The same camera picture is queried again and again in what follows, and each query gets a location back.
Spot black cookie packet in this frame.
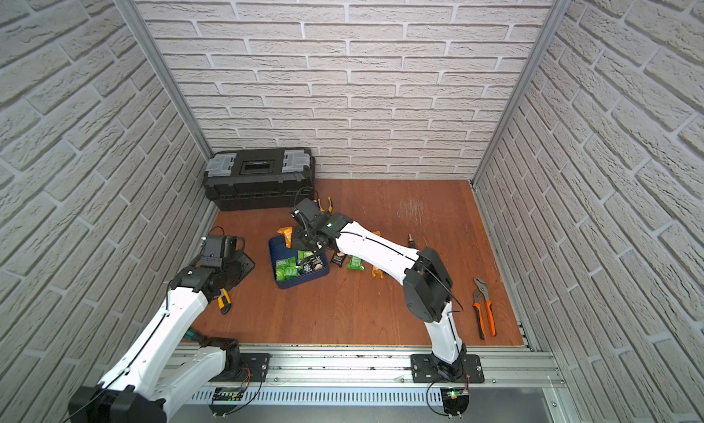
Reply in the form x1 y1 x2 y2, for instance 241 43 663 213
330 252 348 267

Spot green cookie packet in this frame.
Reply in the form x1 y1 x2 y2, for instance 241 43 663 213
346 256 365 271

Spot orange cookie packet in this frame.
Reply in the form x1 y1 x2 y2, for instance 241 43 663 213
277 226 293 249
372 266 384 280

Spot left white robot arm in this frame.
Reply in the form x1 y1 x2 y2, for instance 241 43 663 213
68 251 255 422

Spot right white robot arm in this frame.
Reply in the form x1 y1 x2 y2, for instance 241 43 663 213
291 209 463 366

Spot yellow utility knife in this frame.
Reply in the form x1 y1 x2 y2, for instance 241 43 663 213
217 288 232 315

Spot black plastic toolbox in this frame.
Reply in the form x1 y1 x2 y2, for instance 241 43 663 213
203 147 315 212

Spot left control board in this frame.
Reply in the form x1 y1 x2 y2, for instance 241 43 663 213
209 386 247 417

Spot control board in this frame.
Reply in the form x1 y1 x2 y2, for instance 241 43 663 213
440 388 470 419
209 386 247 417

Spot right control board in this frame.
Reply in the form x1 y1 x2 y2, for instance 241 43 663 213
440 388 470 419

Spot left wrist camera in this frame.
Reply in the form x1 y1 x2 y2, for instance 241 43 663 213
200 235 245 269

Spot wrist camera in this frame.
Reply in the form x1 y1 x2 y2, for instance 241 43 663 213
291 199 325 224
200 235 245 269

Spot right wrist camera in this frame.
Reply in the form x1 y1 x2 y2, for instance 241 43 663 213
291 199 325 224

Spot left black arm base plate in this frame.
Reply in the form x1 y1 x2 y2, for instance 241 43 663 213
211 353 271 383

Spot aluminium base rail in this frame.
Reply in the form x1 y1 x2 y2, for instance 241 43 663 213
187 344 567 406

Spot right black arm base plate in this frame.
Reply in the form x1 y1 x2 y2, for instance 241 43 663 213
410 353 485 385

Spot orange handled pliers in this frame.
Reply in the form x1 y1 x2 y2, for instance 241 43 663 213
473 277 497 341

